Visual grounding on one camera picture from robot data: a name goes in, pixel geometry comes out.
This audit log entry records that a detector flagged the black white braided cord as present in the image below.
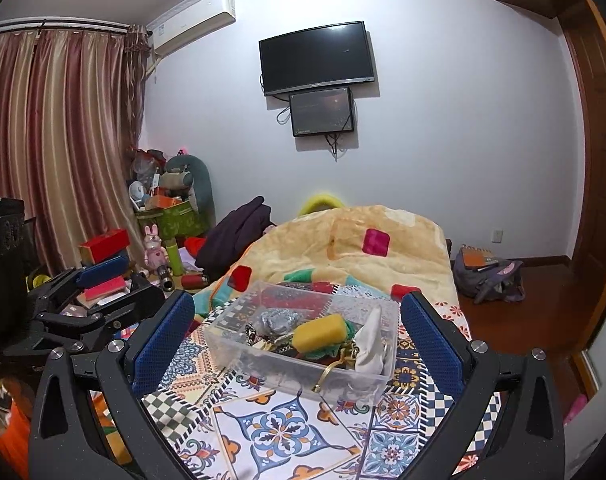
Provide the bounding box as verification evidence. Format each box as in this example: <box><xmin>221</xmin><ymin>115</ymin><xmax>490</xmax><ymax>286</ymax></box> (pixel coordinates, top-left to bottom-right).
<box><xmin>242</xmin><ymin>324</ymin><xmax>297</xmax><ymax>354</ymax></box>

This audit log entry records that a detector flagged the silver rope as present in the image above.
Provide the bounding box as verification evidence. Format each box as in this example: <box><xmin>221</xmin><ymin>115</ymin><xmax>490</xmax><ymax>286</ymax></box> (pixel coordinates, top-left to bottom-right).
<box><xmin>252</xmin><ymin>306</ymin><xmax>304</xmax><ymax>337</ymax></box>

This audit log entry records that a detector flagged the yellow sponge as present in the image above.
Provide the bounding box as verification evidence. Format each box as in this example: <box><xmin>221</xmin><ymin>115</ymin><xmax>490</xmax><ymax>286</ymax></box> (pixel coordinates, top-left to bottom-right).
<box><xmin>291</xmin><ymin>314</ymin><xmax>346</xmax><ymax>354</ymax></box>

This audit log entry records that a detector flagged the red velvet pouch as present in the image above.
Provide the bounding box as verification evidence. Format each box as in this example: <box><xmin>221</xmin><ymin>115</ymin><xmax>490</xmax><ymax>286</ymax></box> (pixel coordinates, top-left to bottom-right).
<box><xmin>312</xmin><ymin>341</ymin><xmax>359</xmax><ymax>393</ymax></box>

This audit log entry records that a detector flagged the green knitted cloth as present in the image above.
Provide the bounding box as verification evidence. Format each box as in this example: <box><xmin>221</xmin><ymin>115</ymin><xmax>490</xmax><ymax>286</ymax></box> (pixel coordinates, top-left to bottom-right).
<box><xmin>303</xmin><ymin>320</ymin><xmax>356</xmax><ymax>361</ymax></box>

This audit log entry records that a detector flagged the red box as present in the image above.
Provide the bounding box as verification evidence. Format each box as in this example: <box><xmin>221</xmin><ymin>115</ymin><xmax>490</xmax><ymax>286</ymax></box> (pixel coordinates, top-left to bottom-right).
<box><xmin>78</xmin><ymin>229</ymin><xmax>129</xmax><ymax>266</ymax></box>

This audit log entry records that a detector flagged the pink bunny plush toy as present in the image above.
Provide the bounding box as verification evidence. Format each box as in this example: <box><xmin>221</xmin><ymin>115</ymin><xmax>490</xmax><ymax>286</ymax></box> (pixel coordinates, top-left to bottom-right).
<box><xmin>143</xmin><ymin>224</ymin><xmax>169</xmax><ymax>273</ymax></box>

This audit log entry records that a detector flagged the green storage box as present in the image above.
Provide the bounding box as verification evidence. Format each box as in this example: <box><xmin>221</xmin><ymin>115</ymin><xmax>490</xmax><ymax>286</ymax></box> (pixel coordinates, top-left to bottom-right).
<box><xmin>135</xmin><ymin>202</ymin><xmax>210</xmax><ymax>240</ymax></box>

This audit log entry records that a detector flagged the grey backpack on floor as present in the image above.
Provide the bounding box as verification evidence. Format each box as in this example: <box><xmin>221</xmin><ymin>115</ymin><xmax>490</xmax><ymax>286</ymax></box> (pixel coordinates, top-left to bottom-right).
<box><xmin>453</xmin><ymin>245</ymin><xmax>526</xmax><ymax>304</ymax></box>

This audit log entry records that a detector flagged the striped red beige curtain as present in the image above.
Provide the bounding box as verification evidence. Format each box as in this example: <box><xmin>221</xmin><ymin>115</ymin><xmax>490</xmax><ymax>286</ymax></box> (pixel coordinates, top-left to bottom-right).
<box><xmin>0</xmin><ymin>25</ymin><xmax>150</xmax><ymax>272</ymax></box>

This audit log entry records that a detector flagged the grey green plush toy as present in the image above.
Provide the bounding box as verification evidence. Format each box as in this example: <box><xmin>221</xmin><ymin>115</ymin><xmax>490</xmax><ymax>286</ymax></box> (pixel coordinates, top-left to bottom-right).
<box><xmin>159</xmin><ymin>154</ymin><xmax>215</xmax><ymax>226</ymax></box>

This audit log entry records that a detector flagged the patterned patchwork bedsheet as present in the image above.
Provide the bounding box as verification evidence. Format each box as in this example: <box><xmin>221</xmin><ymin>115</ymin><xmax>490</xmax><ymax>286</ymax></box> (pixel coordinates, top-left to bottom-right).
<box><xmin>142</xmin><ymin>280</ymin><xmax>453</xmax><ymax>479</ymax></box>

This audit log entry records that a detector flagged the white cloth pouch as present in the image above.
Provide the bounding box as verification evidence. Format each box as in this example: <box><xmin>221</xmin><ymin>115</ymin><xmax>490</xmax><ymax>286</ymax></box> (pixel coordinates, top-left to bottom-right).
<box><xmin>353</xmin><ymin>306</ymin><xmax>384</xmax><ymax>375</ymax></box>

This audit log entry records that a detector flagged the dark purple garment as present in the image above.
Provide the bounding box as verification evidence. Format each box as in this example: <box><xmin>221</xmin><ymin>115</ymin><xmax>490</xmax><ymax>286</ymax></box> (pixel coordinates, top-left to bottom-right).
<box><xmin>195</xmin><ymin>196</ymin><xmax>273</xmax><ymax>282</ymax></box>

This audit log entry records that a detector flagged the brown wooden door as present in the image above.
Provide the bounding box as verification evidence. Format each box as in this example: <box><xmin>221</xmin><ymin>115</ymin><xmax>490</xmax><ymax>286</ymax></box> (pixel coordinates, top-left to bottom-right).
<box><xmin>559</xmin><ymin>0</ymin><xmax>606</xmax><ymax>350</ymax></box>

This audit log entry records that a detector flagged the clear plastic storage box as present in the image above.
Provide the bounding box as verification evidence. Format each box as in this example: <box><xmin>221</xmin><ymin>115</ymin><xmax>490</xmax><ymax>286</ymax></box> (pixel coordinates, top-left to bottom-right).
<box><xmin>204</xmin><ymin>282</ymin><xmax>399</xmax><ymax>405</ymax></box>

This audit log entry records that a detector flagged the beige fleece blanket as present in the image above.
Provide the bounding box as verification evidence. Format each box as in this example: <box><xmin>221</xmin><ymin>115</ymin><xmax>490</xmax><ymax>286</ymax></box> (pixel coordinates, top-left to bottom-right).
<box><xmin>193</xmin><ymin>205</ymin><xmax>467</xmax><ymax>326</ymax></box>

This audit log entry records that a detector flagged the white air conditioner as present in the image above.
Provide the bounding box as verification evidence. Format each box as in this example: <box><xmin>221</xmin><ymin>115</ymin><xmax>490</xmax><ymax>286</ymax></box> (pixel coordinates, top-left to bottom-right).
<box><xmin>152</xmin><ymin>0</ymin><xmax>236</xmax><ymax>58</ymax></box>

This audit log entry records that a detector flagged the small wall monitor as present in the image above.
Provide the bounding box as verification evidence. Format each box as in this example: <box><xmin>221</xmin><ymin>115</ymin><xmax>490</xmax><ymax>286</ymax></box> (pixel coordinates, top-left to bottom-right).
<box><xmin>289</xmin><ymin>87</ymin><xmax>355</xmax><ymax>138</ymax></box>

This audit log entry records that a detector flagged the large wall television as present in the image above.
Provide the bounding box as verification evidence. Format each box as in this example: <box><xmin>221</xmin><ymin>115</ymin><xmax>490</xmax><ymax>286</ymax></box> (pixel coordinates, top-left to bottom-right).
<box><xmin>259</xmin><ymin>21</ymin><xmax>375</xmax><ymax>96</ymax></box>

